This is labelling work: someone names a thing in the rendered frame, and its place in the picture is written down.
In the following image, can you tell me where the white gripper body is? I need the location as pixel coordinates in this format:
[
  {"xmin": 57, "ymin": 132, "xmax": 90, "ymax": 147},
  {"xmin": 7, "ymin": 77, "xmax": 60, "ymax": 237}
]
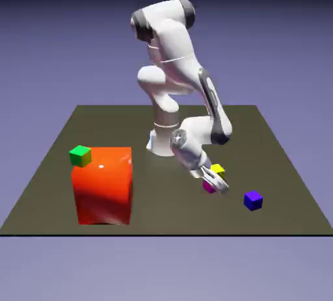
[{"xmin": 199, "ymin": 164, "xmax": 230, "ymax": 194}]

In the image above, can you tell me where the small magenta cube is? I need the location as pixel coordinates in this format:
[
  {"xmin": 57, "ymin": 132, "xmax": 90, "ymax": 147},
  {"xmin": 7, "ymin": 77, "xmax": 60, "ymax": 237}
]
[{"xmin": 202, "ymin": 180, "xmax": 217, "ymax": 194}]

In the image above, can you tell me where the small yellow cube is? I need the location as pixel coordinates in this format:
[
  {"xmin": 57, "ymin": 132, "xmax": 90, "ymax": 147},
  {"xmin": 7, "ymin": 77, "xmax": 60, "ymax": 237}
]
[{"xmin": 209, "ymin": 163, "xmax": 226, "ymax": 179}]

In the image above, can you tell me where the small blue cube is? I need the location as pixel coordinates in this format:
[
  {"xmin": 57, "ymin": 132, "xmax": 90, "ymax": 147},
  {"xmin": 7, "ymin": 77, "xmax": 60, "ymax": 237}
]
[{"xmin": 243, "ymin": 190, "xmax": 263, "ymax": 211}]

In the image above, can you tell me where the small green cube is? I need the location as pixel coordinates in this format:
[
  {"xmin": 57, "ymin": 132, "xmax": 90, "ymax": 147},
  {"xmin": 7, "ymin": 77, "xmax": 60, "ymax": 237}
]
[{"xmin": 68, "ymin": 145, "xmax": 92, "ymax": 168}]

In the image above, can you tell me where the large orange box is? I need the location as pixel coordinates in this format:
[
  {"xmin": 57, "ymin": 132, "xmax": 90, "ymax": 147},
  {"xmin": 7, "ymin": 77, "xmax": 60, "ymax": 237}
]
[{"xmin": 70, "ymin": 146, "xmax": 133, "ymax": 226}]

